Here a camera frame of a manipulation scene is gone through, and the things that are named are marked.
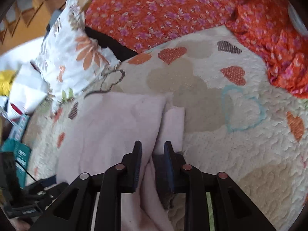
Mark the black cable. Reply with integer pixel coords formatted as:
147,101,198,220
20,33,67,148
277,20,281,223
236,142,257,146
14,159,40,183

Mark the green cardboard box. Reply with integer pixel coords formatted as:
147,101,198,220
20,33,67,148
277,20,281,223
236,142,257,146
1,139,31,188

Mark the heart patterned quilt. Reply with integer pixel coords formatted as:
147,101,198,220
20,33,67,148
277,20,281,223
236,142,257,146
22,26,308,231

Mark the white floral pillow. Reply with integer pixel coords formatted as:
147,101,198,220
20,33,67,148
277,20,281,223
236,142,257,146
34,0,120,112

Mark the orange floral cloth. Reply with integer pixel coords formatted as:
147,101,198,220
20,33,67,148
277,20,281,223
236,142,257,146
226,0,307,99

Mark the teal box with coloured dots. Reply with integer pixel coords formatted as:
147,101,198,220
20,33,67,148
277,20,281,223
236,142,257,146
8,114,30,141

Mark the yellow plastic bag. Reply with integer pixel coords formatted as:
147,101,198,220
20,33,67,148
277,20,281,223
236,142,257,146
0,70,17,96

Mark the orange floral pillow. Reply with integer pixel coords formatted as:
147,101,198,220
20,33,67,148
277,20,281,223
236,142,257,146
85,0,242,53

